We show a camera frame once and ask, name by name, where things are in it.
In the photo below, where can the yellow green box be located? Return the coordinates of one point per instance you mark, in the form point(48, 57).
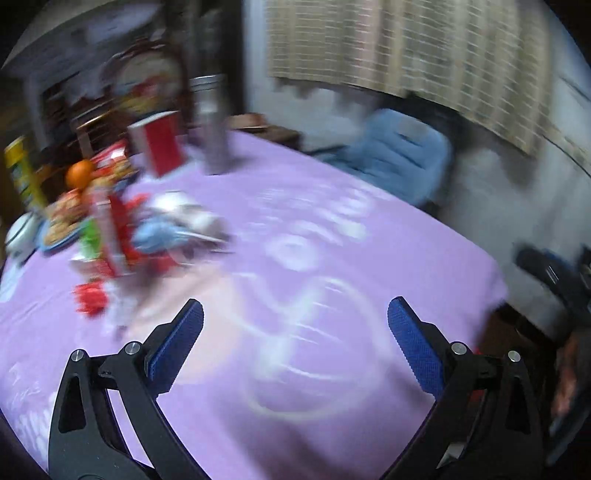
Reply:
point(23, 173)

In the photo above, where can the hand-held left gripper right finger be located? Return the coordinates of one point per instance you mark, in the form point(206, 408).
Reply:
point(415, 346)

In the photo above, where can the blue fruit plate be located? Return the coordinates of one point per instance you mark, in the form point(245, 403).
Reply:
point(55, 240)

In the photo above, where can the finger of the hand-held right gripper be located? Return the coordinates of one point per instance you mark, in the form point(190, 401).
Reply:
point(535, 263)

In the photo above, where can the red white tall packet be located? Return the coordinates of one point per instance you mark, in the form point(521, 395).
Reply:
point(115, 230)

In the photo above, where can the person's right hand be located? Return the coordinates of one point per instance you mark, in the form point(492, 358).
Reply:
point(570, 374)

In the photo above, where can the red box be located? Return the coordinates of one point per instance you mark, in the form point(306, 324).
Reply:
point(159, 143)

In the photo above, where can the blue cushioned chair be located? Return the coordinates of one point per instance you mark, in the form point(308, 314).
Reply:
point(392, 154)

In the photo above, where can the red crumpled wrapper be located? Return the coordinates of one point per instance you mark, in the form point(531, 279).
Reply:
point(92, 299)

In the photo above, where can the orange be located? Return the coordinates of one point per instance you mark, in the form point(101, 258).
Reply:
point(79, 174)

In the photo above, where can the purple printed tablecloth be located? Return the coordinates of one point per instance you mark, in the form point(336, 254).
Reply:
point(286, 277)

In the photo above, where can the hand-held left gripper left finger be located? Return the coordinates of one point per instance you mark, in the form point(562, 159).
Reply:
point(178, 346)

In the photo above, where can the green drink carton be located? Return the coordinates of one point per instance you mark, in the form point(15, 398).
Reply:
point(90, 237)

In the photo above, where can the blue white crumpled wrapper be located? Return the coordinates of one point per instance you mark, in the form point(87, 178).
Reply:
point(175, 226)

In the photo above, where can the white bowl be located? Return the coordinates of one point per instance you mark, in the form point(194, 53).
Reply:
point(21, 235)

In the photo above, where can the steel vacuum bottle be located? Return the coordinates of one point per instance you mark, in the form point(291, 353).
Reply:
point(212, 129)

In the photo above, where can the round framed picture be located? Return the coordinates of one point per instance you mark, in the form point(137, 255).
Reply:
point(145, 78)

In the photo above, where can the red snack packet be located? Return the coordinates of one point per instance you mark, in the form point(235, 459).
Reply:
point(113, 164)

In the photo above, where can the dark wooden side table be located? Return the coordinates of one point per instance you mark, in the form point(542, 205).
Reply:
point(272, 131)

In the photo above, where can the checked beige curtain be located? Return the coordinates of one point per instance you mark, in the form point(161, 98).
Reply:
point(415, 60)

